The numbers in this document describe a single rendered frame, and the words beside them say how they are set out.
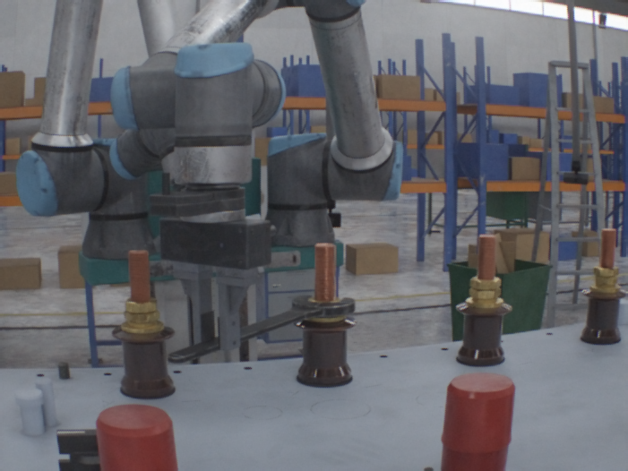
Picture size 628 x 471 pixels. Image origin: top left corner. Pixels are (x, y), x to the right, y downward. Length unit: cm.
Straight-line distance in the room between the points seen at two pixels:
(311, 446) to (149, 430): 34
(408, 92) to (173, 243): 870
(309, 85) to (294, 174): 722
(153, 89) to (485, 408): 59
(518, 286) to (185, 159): 462
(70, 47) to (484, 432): 123
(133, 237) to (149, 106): 79
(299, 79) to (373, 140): 730
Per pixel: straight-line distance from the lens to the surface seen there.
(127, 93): 104
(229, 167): 87
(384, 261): 959
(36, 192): 167
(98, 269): 178
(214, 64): 86
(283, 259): 192
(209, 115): 86
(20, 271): 895
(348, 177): 188
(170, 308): 210
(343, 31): 156
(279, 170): 193
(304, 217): 193
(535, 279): 553
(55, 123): 167
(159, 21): 163
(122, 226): 178
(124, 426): 64
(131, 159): 145
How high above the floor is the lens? 173
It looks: 7 degrees down
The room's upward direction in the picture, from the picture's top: straight up
